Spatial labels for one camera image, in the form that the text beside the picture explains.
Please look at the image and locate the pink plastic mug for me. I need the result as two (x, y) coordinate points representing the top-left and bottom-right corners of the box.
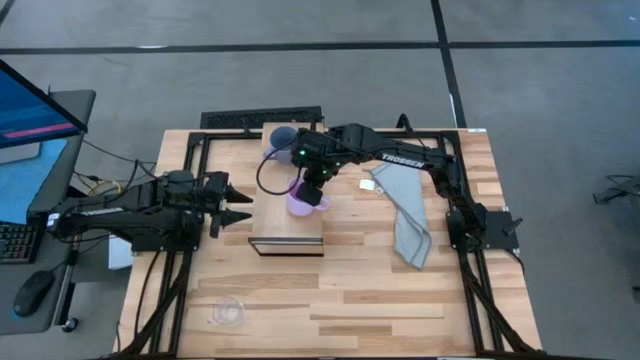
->
(285, 176), (332, 218)

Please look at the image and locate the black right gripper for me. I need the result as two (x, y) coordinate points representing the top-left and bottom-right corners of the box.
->
(291, 130), (347, 208)

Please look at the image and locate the grey-blue ceramic mug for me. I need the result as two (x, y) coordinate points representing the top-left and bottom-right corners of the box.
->
(262, 125), (302, 167)

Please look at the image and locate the black desk cable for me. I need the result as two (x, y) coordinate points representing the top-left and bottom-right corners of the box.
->
(81, 139), (158, 182)

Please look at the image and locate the grey cloth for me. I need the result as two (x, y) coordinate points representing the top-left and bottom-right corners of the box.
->
(369, 160), (434, 272)

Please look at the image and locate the black table cable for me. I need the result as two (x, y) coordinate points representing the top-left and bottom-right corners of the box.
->
(396, 113), (417, 137)

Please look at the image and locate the white box under table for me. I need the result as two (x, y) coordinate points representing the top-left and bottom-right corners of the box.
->
(107, 233), (136, 272)

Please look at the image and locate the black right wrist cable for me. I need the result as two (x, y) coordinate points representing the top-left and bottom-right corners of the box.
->
(255, 143), (307, 197)

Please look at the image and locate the black keyboard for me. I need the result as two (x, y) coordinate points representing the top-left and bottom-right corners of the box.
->
(0, 221), (40, 265)

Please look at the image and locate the computer monitor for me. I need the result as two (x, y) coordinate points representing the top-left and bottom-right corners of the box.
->
(0, 59), (90, 151)

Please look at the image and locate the black floor grille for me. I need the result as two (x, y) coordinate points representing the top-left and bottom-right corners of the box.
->
(199, 105), (324, 130)

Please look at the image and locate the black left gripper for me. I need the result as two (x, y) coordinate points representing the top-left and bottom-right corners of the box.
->
(201, 171), (255, 239)

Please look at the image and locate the clear glass cup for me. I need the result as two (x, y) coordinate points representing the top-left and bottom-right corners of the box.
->
(209, 295), (248, 328)

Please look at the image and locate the dark grey desk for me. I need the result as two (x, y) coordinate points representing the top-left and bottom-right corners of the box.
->
(0, 89), (98, 337)

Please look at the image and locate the light blue desk mat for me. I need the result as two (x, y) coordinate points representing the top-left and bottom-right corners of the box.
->
(0, 138), (69, 227)

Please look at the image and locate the black metal table frame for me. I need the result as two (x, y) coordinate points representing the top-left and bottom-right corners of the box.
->
(113, 128), (547, 360)

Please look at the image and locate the wooden shelf with black legs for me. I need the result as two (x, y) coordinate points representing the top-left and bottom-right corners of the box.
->
(247, 121), (326, 258)

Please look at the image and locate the black computer mouse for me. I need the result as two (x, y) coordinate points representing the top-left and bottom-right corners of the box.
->
(11, 269), (56, 318)

